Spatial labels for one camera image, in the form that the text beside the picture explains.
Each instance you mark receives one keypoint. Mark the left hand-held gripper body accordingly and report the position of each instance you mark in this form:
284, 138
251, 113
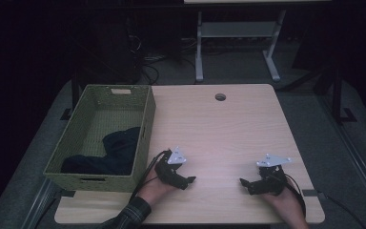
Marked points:
166, 170

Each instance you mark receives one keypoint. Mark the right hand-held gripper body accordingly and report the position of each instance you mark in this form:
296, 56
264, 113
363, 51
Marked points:
271, 178

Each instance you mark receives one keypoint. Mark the person's left hand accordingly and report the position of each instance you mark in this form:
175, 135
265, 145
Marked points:
154, 191

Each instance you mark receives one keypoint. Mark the green woven basket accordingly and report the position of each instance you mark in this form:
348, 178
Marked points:
76, 140

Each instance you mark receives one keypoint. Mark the dark blue knit cardigan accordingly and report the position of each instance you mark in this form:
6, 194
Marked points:
120, 152

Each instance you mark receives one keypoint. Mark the white metal stand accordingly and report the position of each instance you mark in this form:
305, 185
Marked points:
235, 30

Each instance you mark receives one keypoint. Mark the person's right hand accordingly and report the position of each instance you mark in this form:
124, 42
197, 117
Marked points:
282, 203

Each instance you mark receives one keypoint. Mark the black metal stand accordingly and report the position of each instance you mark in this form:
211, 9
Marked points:
338, 95

